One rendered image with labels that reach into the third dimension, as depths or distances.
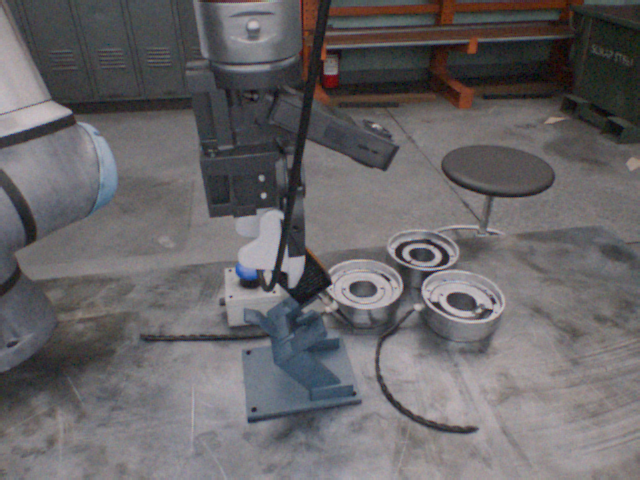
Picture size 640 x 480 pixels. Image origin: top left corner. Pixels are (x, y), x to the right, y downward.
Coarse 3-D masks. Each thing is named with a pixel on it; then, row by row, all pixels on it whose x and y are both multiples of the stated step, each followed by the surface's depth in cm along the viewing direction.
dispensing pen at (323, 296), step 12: (312, 264) 47; (312, 276) 48; (324, 276) 49; (288, 288) 49; (300, 288) 49; (312, 288) 49; (324, 288) 49; (300, 300) 50; (324, 300) 51; (336, 312) 53
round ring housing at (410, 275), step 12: (396, 240) 76; (432, 240) 76; (444, 240) 76; (408, 252) 74; (420, 252) 76; (432, 252) 74; (456, 252) 72; (396, 264) 71; (408, 264) 69; (420, 264) 71; (432, 264) 71; (456, 264) 71; (408, 276) 70; (420, 276) 69; (420, 288) 71
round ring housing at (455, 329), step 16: (448, 272) 68; (464, 272) 68; (432, 288) 67; (480, 288) 67; (496, 288) 65; (448, 304) 67; (464, 304) 67; (496, 304) 64; (432, 320) 63; (448, 320) 61; (464, 320) 60; (480, 320) 60; (496, 320) 61; (448, 336) 63; (464, 336) 61; (480, 336) 61
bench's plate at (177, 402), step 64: (320, 256) 78; (384, 256) 78; (512, 256) 78; (576, 256) 78; (64, 320) 66; (128, 320) 66; (192, 320) 66; (512, 320) 66; (576, 320) 66; (0, 384) 57; (64, 384) 57; (128, 384) 57; (192, 384) 57; (448, 384) 57; (512, 384) 57; (0, 448) 50; (64, 448) 50; (128, 448) 50; (192, 448) 50; (256, 448) 50; (320, 448) 50; (384, 448) 50; (448, 448) 50; (512, 448) 50; (576, 448) 50
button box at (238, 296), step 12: (228, 276) 66; (264, 276) 67; (228, 288) 64; (240, 288) 64; (252, 288) 64; (276, 288) 64; (228, 300) 62; (240, 300) 63; (252, 300) 63; (264, 300) 63; (276, 300) 64; (228, 312) 63; (240, 312) 64; (264, 312) 64; (240, 324) 65
